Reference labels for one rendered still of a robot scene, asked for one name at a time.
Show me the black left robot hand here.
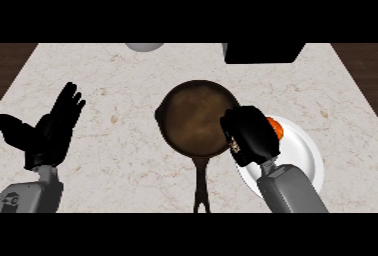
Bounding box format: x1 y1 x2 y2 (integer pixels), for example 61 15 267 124
0 81 87 171

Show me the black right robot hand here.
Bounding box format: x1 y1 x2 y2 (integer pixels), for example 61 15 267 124
219 105 282 168

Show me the orange cupcake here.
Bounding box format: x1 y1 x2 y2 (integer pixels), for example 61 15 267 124
266 116 285 142

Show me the white round plate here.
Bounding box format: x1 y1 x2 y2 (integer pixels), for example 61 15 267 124
236 115 326 200

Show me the dark brown cast-iron pan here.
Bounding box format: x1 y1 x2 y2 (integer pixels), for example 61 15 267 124
154 79 242 214

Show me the black box appliance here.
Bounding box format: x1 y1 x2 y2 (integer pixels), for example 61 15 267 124
222 42 307 65

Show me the pale grey round object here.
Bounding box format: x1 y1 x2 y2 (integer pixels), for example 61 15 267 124
124 42 165 53

